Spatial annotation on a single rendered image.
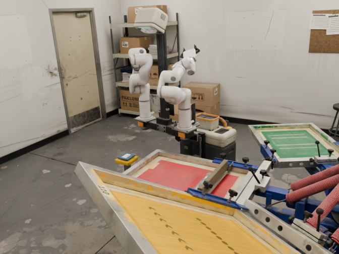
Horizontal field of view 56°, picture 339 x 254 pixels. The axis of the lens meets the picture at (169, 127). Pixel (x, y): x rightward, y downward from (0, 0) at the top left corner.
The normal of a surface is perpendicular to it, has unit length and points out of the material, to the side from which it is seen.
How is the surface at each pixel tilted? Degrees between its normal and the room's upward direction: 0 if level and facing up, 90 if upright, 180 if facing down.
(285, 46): 90
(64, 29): 90
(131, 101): 90
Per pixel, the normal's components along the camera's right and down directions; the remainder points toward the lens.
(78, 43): 0.86, 0.14
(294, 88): -0.51, 0.31
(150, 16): -0.61, -0.17
